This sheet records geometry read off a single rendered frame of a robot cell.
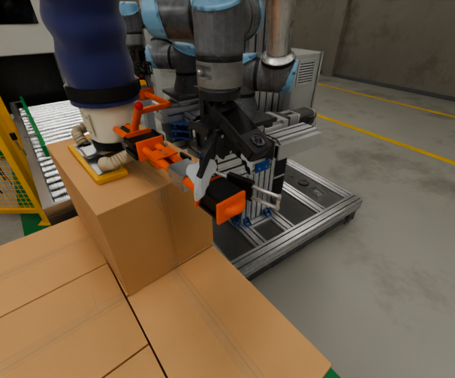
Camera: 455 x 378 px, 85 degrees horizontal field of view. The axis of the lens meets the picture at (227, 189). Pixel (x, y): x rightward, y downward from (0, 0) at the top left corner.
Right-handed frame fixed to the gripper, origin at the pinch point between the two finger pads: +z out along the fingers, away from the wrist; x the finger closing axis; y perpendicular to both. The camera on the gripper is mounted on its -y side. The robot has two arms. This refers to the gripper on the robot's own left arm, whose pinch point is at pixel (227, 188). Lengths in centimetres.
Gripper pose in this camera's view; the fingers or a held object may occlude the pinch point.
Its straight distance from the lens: 52.1
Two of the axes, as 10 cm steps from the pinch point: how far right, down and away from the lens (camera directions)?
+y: -6.7, -4.4, 6.0
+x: -7.4, 3.9, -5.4
